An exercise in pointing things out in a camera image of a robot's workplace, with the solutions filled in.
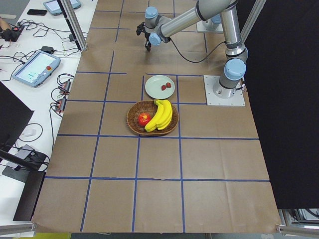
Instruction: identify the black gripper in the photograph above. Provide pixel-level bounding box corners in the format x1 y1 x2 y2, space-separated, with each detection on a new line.
136 22 152 52

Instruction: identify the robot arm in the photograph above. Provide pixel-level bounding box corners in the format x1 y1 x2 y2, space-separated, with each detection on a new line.
136 0 248 99

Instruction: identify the light green plate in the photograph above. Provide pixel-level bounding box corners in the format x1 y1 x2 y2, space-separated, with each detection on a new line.
145 75 175 100

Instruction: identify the brown wicker basket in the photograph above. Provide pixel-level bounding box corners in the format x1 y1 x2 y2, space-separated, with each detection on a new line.
126 100 180 137

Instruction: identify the red apple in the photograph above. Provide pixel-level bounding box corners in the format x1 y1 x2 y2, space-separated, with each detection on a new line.
138 113 152 127

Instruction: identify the yellow banana bunch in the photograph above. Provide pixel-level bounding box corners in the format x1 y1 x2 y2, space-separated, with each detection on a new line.
145 100 172 132

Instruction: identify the black power adapter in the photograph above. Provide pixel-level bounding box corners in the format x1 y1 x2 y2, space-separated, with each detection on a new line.
41 46 55 54

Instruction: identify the blue teach pendant far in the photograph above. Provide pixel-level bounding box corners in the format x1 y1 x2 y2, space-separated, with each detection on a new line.
42 0 82 16

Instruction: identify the blue teach pendant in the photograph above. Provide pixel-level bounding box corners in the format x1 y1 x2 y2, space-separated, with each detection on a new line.
13 50 61 88
42 0 82 16

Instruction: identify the black smartphone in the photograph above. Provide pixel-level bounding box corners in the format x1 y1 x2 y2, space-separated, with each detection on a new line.
27 9 47 16

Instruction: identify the blue teach pendant near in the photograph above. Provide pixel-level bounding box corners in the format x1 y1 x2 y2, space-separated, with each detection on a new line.
13 50 61 88

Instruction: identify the black monitor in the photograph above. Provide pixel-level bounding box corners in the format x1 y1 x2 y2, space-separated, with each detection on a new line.
0 83 48 222

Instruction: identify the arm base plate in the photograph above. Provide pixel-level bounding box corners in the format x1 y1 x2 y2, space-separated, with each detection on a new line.
203 75 245 107
196 14 223 34

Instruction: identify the aluminium frame post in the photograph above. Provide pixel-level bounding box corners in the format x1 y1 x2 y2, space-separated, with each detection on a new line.
57 0 88 52

